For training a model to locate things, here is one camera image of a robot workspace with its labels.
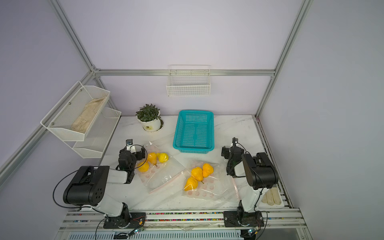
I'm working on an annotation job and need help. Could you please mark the white wire wall basket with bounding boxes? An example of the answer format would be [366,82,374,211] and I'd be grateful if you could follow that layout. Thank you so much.
[166,65,211,97]

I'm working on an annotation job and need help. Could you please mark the teal plastic basket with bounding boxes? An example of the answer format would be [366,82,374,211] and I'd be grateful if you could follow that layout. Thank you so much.
[173,110,215,154]

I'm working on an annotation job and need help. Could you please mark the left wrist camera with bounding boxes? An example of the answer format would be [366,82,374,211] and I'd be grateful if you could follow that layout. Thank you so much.
[126,139,134,151]

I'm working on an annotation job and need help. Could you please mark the yellow pear right bag top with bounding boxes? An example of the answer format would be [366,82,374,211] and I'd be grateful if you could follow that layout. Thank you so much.
[203,163,214,178]

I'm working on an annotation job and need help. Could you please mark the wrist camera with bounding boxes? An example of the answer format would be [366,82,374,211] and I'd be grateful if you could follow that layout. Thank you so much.
[126,139,134,151]
[232,138,238,147]

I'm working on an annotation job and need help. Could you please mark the beige cloth in shelf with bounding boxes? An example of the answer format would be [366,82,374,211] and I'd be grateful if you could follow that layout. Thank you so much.
[71,97,106,134]

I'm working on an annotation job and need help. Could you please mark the aluminium rail with coloured beads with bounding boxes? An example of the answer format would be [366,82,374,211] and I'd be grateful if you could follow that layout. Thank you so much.
[59,209,308,232]

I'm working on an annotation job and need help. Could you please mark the beige work glove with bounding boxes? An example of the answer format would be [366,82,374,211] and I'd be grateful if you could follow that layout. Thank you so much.
[262,187,282,206]

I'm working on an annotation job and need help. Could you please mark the bright yellow pear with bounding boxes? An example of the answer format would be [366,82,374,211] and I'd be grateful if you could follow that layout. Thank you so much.
[157,153,169,163]

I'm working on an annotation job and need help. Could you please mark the white mesh lower shelf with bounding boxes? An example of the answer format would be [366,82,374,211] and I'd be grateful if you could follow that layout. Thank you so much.
[73,107,121,159]

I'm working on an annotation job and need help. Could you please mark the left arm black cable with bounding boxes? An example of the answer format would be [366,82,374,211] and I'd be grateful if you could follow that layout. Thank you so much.
[52,169,88,210]

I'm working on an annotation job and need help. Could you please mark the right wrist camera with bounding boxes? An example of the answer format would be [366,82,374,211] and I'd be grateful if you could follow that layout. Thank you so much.
[232,138,238,147]

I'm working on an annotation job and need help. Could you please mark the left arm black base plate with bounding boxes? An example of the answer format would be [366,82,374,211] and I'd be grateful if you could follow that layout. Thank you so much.
[103,212,146,229]

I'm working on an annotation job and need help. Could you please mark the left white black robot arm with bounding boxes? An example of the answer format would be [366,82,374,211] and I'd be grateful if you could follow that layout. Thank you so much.
[63,142,148,221]

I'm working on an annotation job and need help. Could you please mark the potted green plant white pot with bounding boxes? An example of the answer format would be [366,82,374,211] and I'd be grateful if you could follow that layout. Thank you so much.
[136,104,162,133]

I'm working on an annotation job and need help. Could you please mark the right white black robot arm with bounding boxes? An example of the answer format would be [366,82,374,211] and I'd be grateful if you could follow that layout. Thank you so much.
[221,145,280,213]

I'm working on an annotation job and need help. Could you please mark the orange yellow pear left bag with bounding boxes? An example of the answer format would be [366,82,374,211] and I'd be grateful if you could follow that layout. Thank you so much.
[147,153,158,166]

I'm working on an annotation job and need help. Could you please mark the white mesh upper shelf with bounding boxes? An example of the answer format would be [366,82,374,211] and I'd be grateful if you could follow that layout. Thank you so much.
[41,82,110,142]

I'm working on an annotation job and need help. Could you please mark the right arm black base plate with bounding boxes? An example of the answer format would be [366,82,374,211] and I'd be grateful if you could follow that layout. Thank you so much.
[223,211,265,227]

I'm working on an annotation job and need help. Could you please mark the white mesh shelf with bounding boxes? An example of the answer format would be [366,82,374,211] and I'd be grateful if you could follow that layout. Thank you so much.
[73,107,121,159]
[41,82,110,142]

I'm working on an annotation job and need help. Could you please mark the clear zip-top bag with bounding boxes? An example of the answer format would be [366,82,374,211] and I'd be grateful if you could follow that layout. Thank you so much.
[135,142,185,193]
[182,161,240,203]

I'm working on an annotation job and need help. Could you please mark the yellow pear right bag bottom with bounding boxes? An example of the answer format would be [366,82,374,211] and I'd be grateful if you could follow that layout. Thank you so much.
[184,177,199,191]

